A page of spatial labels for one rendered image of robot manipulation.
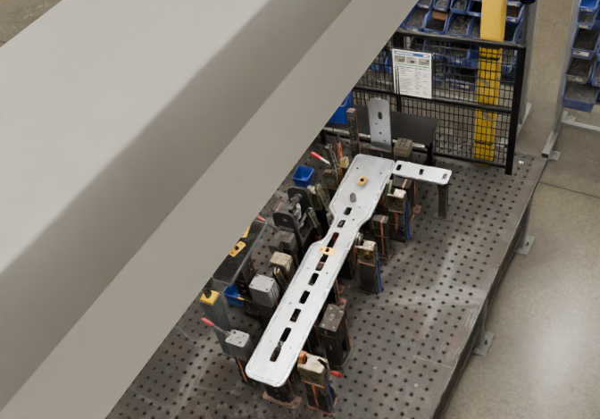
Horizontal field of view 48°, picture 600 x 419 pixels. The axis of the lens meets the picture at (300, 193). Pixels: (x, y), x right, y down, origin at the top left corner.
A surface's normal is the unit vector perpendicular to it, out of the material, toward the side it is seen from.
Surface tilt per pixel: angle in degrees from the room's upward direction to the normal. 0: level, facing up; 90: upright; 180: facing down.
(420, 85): 90
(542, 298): 0
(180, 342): 0
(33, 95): 0
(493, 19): 90
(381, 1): 90
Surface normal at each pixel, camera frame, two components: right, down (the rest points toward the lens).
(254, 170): 0.86, 0.27
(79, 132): -0.15, -0.68
